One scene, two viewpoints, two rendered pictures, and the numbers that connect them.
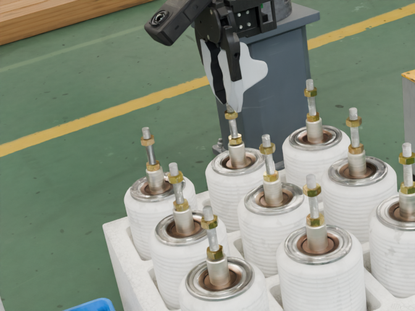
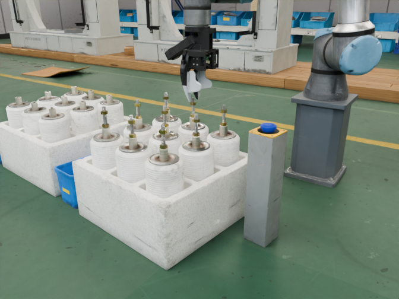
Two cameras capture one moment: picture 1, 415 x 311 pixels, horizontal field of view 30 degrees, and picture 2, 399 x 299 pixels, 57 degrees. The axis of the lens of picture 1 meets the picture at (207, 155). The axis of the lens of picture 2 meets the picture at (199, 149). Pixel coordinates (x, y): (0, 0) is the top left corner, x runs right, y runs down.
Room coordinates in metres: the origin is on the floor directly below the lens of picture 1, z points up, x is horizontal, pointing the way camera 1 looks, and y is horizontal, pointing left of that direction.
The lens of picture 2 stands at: (0.37, -0.96, 0.61)
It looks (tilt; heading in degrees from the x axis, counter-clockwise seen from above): 22 degrees down; 57
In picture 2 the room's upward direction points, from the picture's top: straight up
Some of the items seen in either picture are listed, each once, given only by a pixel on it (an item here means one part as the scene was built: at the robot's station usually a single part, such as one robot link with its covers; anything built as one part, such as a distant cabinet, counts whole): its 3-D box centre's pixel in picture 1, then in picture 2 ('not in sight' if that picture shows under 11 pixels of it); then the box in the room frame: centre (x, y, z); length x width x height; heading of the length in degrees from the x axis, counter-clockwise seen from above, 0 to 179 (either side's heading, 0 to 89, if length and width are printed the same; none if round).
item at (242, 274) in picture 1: (220, 279); (106, 137); (0.68, 0.01, 0.25); 0.08 x 0.08 x 0.01
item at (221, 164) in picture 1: (238, 162); (193, 126); (0.94, -0.04, 0.25); 0.08 x 0.08 x 0.01
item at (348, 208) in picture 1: (362, 231); (196, 176); (0.86, -0.19, 0.16); 0.10 x 0.10 x 0.18
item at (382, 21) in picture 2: not in sight; (383, 21); (5.20, 2.01, 0.36); 0.50 x 0.38 x 0.21; 24
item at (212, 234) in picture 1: (212, 237); (104, 119); (0.68, 0.01, 0.30); 0.01 x 0.01 x 0.08
